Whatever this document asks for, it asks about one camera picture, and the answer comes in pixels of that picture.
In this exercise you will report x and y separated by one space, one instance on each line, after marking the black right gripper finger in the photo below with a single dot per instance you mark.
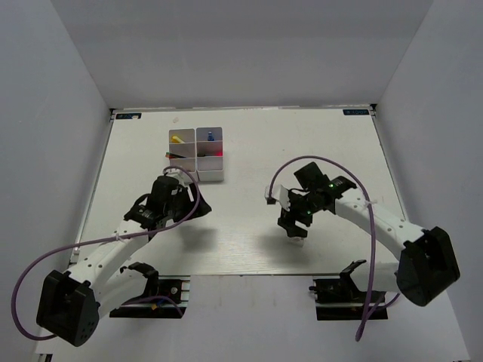
289 225
301 229

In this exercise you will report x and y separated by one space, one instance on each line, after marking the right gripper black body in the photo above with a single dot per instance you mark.
303 204

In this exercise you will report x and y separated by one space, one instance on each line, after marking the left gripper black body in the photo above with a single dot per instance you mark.
183 204

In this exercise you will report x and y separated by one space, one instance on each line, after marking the white eraser red print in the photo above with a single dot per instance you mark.
297 241

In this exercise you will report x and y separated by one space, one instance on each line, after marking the green ink pen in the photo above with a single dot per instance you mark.
173 155

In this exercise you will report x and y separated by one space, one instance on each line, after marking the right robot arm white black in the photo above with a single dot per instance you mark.
425 263

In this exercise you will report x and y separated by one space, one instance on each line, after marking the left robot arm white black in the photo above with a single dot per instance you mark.
73 302

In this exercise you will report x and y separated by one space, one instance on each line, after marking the white container left bin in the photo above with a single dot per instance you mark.
182 149

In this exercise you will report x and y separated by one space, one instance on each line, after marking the white container bin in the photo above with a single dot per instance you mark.
209 169
182 149

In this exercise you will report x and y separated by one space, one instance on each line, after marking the white marker pale yellow cap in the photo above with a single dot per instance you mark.
180 140

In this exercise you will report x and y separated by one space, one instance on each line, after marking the white container right bin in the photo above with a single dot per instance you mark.
209 169

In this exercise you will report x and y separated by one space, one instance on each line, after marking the blue label left corner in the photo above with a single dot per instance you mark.
128 116

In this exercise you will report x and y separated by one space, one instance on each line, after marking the blue label corner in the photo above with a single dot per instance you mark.
354 112
128 116

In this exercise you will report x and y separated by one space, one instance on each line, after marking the blue label right corner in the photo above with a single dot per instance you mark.
354 112

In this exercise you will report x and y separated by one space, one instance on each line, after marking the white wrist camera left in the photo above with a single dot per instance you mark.
174 173

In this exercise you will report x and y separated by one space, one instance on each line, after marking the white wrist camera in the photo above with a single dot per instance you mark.
278 194
174 173

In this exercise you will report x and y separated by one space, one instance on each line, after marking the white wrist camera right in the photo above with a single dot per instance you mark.
278 194

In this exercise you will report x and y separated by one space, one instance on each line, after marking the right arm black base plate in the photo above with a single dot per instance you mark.
335 301

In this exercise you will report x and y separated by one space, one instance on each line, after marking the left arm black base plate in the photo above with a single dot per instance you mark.
168 300

